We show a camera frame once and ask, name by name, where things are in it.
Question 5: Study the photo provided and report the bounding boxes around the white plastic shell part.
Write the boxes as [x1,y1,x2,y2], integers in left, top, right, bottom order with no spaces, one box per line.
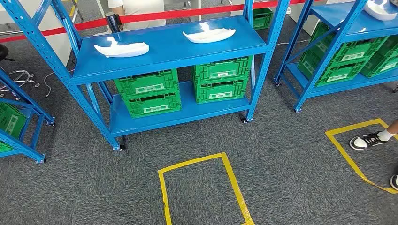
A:
[364,0,398,22]
[182,22,236,44]
[93,37,150,59]

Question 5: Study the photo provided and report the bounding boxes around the blue steel shelf rack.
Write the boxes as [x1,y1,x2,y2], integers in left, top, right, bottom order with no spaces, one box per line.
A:
[273,0,398,113]
[0,0,291,153]
[0,69,56,164]

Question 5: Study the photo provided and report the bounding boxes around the green plastic crate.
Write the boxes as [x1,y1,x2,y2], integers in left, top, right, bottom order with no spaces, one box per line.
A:
[122,92,183,119]
[114,68,180,101]
[311,22,389,68]
[194,77,249,105]
[192,56,253,84]
[297,49,367,88]
[360,51,398,79]
[252,7,274,31]
[377,35,398,60]
[0,102,28,139]
[0,141,15,153]

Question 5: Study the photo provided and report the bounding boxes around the yellow floor tape square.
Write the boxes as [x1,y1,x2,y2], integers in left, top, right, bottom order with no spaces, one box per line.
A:
[325,118,398,195]
[157,152,256,225]

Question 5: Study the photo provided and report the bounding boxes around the white desk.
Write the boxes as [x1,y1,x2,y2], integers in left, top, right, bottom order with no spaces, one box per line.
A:
[94,0,203,23]
[230,0,322,36]

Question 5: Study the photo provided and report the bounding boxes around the person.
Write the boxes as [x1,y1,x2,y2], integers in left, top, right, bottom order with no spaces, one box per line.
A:
[349,119,398,192]
[107,0,167,32]

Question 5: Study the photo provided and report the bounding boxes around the red barrier belt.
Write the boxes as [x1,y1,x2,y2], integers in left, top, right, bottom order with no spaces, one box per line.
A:
[0,0,308,44]

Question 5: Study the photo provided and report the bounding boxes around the white cabinet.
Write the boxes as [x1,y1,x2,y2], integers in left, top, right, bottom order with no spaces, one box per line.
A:
[0,0,73,68]

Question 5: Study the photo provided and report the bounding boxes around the black stool with chrome base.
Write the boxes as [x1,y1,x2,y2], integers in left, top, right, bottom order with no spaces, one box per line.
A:
[0,43,40,101]

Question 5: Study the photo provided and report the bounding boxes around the white floor cable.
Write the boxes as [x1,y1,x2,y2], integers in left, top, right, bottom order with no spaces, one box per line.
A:
[275,38,312,46]
[43,68,75,98]

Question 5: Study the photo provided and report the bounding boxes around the black stanchion post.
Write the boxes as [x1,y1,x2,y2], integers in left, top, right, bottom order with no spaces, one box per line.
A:
[104,12,122,34]

